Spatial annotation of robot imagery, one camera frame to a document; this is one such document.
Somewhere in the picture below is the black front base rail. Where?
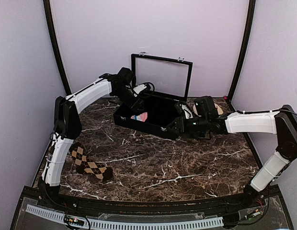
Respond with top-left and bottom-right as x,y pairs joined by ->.
11,185 -> 294,230

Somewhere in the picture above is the brown argyle sock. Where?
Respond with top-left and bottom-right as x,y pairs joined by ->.
69,142 -> 113,181

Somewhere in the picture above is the black display case glass lid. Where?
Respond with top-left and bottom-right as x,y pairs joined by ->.
113,53 -> 194,140

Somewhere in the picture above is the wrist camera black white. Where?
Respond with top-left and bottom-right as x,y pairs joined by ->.
174,95 -> 216,120
117,67 -> 156,96

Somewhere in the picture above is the white slotted cable duct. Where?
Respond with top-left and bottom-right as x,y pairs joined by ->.
25,205 -> 224,230

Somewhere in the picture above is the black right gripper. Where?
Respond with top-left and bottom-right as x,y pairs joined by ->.
166,115 -> 209,135

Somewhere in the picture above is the black frame post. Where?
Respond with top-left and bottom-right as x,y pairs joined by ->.
43,0 -> 72,95
227,0 -> 256,103

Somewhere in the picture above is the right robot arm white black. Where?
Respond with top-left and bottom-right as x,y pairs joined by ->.
166,102 -> 297,208

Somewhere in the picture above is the small circuit board with leds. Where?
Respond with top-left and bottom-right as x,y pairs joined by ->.
64,215 -> 85,226

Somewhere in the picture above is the black left frame post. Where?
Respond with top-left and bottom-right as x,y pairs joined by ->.
43,0 -> 72,95

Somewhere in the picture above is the black right frame post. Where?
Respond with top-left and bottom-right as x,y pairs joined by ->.
227,0 -> 256,103

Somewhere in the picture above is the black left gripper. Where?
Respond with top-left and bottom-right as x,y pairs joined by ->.
114,87 -> 146,112

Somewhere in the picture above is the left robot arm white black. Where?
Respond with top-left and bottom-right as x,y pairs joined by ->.
38,71 -> 151,209

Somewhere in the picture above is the pink teal patterned sock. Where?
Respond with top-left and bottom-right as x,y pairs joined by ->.
131,112 -> 148,122

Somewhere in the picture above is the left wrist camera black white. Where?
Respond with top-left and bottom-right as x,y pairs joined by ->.
117,67 -> 156,96

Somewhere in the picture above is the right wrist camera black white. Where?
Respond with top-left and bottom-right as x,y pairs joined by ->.
174,95 -> 216,120

